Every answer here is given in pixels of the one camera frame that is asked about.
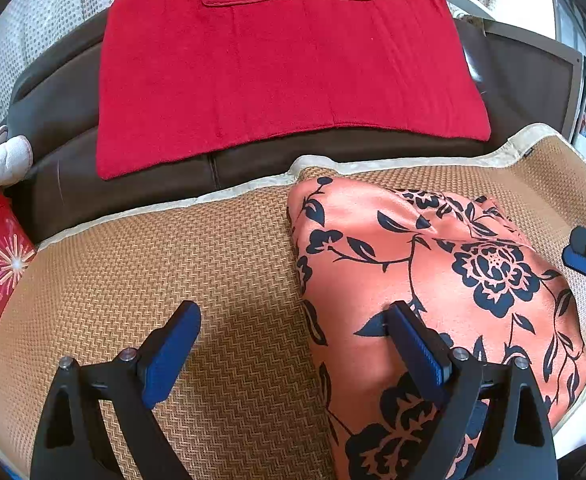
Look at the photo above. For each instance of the white quilted cushion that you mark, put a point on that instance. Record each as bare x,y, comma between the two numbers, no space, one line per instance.
0,165

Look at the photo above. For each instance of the brown leather sofa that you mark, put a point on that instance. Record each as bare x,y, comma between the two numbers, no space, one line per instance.
63,175

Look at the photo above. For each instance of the woven straw mat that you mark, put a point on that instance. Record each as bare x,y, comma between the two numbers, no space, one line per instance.
173,270

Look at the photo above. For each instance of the orange floral garment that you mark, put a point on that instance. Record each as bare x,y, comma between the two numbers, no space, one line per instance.
373,285

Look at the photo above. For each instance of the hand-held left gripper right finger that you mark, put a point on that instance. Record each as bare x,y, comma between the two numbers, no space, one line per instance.
420,355

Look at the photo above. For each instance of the red towel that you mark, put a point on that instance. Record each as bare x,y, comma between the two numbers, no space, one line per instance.
273,70

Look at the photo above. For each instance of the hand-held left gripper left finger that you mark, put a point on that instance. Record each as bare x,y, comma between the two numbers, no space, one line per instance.
170,355

